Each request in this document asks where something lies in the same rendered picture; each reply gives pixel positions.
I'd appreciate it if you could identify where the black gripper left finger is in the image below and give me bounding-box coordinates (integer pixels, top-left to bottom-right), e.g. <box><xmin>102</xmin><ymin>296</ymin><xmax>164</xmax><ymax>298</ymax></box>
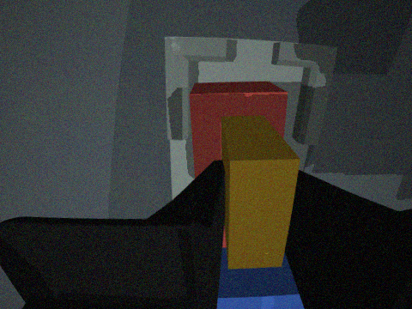
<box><xmin>0</xmin><ymin>161</ymin><xmax>224</xmax><ymax>309</ymax></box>

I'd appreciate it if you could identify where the yellow rectangular block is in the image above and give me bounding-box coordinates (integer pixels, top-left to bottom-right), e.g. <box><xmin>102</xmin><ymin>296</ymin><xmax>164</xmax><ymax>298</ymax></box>
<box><xmin>221</xmin><ymin>114</ymin><xmax>300</xmax><ymax>269</ymax></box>

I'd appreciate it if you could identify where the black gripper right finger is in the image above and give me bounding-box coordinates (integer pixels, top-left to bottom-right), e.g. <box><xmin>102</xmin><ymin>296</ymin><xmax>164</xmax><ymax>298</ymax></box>
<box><xmin>284</xmin><ymin>169</ymin><xmax>412</xmax><ymax>309</ymax></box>

